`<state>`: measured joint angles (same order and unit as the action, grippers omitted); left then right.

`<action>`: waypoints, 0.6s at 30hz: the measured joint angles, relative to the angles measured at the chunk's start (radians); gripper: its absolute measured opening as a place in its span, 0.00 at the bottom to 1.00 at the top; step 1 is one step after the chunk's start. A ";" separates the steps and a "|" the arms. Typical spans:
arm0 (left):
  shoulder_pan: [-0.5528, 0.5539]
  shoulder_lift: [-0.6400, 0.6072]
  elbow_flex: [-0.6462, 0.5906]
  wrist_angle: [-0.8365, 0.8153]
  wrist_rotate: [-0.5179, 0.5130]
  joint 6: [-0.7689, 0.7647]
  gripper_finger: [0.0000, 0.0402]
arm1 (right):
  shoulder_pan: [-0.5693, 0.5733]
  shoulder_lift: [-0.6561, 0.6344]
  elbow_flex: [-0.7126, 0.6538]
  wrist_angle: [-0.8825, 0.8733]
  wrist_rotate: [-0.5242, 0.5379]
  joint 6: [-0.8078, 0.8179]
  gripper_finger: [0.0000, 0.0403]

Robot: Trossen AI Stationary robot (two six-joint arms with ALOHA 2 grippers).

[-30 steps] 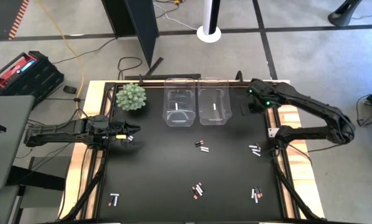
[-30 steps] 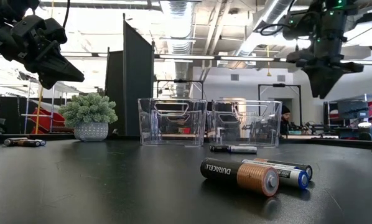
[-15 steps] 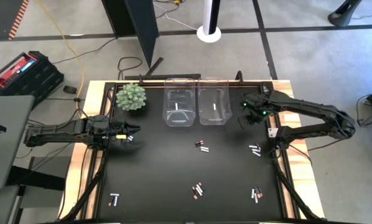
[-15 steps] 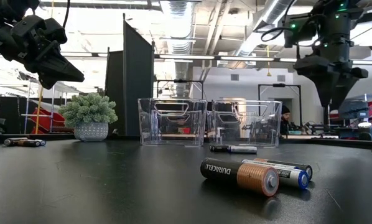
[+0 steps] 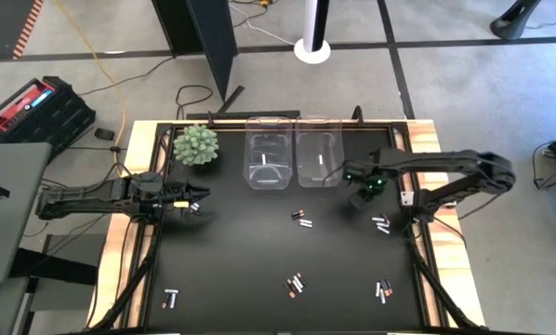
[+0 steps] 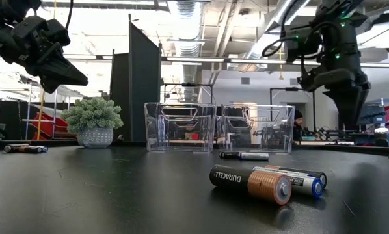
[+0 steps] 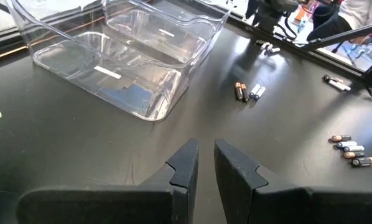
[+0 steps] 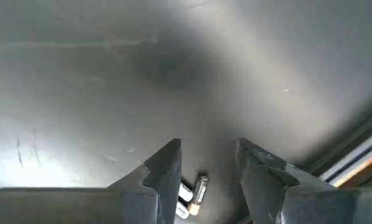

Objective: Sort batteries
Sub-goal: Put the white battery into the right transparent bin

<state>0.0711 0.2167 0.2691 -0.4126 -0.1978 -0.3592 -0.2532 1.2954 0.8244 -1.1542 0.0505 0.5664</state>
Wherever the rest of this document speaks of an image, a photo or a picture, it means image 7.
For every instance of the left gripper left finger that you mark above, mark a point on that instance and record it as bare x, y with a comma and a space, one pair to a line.
161, 199

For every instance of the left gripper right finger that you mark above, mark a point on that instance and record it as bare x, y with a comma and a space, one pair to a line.
267, 199

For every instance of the black copper Duracell battery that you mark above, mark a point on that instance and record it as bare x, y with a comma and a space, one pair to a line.
354, 154
245, 92
238, 91
364, 161
328, 78
341, 138

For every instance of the clear plastic bin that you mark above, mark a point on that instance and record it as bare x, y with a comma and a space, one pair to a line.
80, 62
161, 40

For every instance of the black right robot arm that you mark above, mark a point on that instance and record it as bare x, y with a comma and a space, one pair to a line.
267, 15

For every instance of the person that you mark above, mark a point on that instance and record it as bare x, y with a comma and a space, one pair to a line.
354, 12

